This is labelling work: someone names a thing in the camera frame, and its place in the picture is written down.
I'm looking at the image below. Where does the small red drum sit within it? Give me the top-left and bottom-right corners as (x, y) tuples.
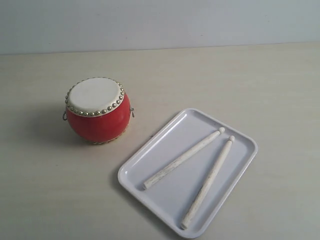
(62, 77), (135, 144)

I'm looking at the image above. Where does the white rectangular plastic tray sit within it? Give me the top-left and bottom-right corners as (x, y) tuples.
(117, 108), (258, 239)

